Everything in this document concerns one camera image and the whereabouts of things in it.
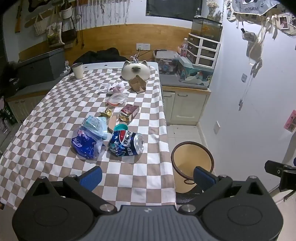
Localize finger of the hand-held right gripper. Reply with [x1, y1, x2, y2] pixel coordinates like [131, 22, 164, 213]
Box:
[265, 160, 296, 192]

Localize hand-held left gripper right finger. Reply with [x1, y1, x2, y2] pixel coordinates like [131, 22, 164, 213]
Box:
[178, 166, 270, 215]

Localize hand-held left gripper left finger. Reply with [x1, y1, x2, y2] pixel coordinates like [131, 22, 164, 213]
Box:
[31, 166, 118, 215]

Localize beige bin with brown rim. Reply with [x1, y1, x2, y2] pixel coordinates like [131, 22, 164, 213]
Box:
[171, 142, 214, 193]

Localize blue plastic packaging bag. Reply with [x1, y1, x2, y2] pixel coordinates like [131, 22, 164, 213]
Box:
[71, 126, 105, 160]

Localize crushed blue soda can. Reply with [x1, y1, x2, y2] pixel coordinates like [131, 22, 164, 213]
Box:
[107, 130, 145, 157]

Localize light blue tissue packet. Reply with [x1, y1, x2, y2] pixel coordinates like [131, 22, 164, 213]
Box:
[82, 115, 108, 139]

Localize clear plastic bag orange print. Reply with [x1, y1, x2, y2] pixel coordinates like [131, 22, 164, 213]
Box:
[106, 93, 128, 107]

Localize black textured mat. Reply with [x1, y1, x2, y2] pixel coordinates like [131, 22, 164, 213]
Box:
[176, 185, 204, 205]

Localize pink card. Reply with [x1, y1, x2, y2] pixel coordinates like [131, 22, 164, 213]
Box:
[284, 110, 296, 132]

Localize brown white checkered tablecloth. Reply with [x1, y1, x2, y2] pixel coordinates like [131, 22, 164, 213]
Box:
[0, 61, 176, 210]

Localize cream cabinet with grey top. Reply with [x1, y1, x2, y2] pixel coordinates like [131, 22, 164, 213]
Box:
[159, 70, 211, 126]

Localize red box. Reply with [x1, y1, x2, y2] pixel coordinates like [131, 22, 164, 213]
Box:
[118, 104, 140, 122]

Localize clear plastic bag pink contents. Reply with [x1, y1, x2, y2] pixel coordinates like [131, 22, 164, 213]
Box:
[99, 82, 125, 94]

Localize low grey cabinet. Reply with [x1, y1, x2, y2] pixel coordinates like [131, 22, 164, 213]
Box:
[5, 77, 65, 123]

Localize dark hanging ornament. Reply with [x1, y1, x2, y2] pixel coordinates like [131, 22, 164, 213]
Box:
[251, 59, 263, 77]

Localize crumpled brown paper bag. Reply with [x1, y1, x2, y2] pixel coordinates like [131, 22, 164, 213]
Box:
[128, 75, 147, 93]

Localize white cup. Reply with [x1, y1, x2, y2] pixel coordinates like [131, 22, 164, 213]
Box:
[72, 62, 84, 79]

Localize white cat-shaped ceramic jar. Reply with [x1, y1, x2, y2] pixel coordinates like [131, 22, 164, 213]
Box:
[122, 60, 151, 81]

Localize black clothing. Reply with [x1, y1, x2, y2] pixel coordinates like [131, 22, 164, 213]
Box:
[73, 47, 127, 65]

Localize clear plastic storage box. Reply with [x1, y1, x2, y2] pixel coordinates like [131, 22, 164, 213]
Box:
[153, 50, 179, 75]

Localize grey storage box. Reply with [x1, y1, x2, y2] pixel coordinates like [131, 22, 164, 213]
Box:
[17, 48, 65, 84]

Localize plastic bottle pink label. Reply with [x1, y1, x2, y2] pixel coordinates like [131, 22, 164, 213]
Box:
[180, 38, 188, 57]

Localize white drawer unit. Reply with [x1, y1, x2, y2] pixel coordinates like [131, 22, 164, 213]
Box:
[186, 32, 221, 67]

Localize white tote bag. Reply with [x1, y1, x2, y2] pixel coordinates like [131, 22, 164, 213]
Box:
[272, 13, 296, 37]

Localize dark mesh bag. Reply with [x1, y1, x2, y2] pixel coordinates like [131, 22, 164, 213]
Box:
[61, 17, 78, 44]

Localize patterned tote bag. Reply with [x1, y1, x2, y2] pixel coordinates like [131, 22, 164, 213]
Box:
[47, 16, 64, 46]

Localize glass fish tank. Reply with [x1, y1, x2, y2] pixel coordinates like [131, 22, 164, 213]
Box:
[191, 17, 223, 42]

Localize cream tote bag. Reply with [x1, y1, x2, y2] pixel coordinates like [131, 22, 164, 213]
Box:
[34, 13, 50, 36]

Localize white printed fabric banner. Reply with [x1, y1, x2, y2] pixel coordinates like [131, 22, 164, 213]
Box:
[231, 0, 278, 15]

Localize vase of dried flowers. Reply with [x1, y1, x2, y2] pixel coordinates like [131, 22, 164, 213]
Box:
[206, 0, 219, 20]

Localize white fringe wall hanging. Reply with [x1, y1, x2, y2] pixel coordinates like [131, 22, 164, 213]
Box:
[79, 0, 127, 25]

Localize dark wall panel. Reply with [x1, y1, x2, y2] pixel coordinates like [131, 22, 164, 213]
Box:
[146, 0, 203, 17]

